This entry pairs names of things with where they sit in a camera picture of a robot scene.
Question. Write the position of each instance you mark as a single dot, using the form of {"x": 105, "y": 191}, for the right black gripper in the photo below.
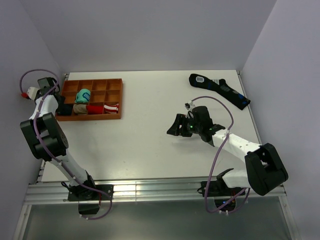
{"x": 181, "y": 119}

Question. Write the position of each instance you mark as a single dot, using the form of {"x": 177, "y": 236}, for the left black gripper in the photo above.
{"x": 63, "y": 99}

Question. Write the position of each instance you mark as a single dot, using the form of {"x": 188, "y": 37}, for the navy cartoon sock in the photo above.
{"x": 65, "y": 110}

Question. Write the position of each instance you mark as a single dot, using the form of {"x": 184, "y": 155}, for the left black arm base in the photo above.
{"x": 90, "y": 205}

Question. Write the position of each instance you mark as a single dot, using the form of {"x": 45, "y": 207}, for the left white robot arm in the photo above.
{"x": 48, "y": 142}

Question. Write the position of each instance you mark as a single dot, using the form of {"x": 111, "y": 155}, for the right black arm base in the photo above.
{"x": 217, "y": 188}

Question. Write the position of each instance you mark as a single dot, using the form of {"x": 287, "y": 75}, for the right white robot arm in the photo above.
{"x": 264, "y": 169}

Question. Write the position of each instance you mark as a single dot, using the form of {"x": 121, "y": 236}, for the teal rolled sock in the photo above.
{"x": 83, "y": 96}

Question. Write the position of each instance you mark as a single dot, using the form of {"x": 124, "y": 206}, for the beige rolled sock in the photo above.
{"x": 80, "y": 109}

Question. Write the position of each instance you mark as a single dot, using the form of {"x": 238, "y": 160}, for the orange compartment tray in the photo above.
{"x": 102, "y": 91}

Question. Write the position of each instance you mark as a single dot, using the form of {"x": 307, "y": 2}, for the black blue sports sock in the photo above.
{"x": 221, "y": 87}

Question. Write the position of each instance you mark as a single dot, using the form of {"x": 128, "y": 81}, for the red white striped sock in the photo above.
{"x": 102, "y": 109}

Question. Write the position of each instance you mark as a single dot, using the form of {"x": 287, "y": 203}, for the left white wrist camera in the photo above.
{"x": 31, "y": 93}

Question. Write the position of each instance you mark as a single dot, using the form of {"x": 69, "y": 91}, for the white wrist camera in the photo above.
{"x": 189, "y": 105}
{"x": 31, "y": 93}

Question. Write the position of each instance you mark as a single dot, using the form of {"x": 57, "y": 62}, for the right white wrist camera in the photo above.
{"x": 189, "y": 105}

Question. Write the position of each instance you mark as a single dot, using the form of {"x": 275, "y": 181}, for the aluminium front rail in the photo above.
{"x": 146, "y": 190}

